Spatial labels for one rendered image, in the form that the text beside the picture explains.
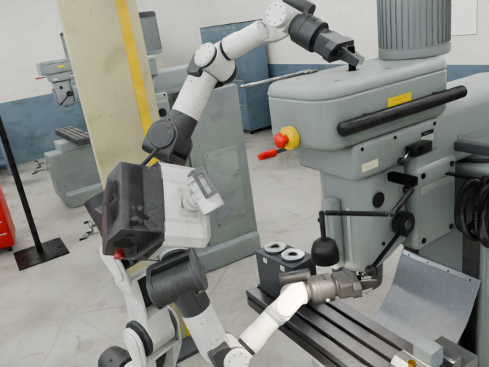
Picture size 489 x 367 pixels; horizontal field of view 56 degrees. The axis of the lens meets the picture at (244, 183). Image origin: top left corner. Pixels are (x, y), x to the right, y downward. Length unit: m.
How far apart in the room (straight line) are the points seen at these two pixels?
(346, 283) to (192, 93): 0.74
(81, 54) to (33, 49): 7.33
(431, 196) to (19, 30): 9.17
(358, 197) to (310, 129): 0.26
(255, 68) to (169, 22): 2.90
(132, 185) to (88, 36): 1.55
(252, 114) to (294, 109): 7.54
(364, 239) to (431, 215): 0.24
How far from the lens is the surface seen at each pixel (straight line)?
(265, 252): 1.88
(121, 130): 2.80
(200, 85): 1.45
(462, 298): 1.78
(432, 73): 1.35
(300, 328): 1.77
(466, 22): 6.12
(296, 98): 1.15
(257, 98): 8.73
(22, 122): 10.05
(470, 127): 1.56
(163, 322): 1.80
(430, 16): 1.40
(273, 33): 1.44
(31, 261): 5.33
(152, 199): 1.31
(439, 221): 1.52
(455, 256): 1.77
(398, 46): 1.40
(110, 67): 2.76
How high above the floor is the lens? 2.06
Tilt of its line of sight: 19 degrees down
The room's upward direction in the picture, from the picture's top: 8 degrees counter-clockwise
